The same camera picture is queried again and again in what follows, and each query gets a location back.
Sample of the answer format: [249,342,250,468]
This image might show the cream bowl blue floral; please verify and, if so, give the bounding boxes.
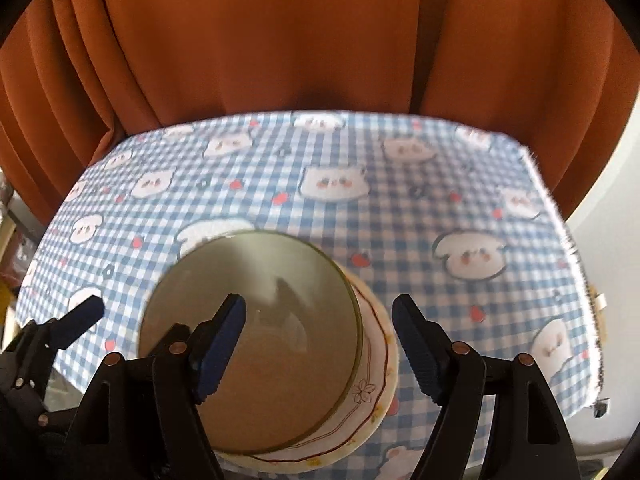
[136,228,364,454]

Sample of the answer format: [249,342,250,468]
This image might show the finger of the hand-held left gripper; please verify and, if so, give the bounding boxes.
[10,296,106,361]
[0,352,53,431]

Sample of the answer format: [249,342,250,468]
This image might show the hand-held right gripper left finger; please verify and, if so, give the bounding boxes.
[62,293,247,480]

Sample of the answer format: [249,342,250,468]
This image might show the blue checked cartoon tablecloth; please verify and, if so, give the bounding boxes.
[15,110,608,480]

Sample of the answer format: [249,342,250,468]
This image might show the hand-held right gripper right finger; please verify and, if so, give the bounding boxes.
[391,294,586,480]

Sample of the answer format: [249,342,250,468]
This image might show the round deep yellow-flower plate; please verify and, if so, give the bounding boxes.
[215,275,402,468]

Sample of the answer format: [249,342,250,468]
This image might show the orange pleated curtain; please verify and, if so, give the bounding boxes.
[0,0,640,226]

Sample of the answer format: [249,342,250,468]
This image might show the wooden storage shelf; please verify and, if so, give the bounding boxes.
[0,175,36,301]

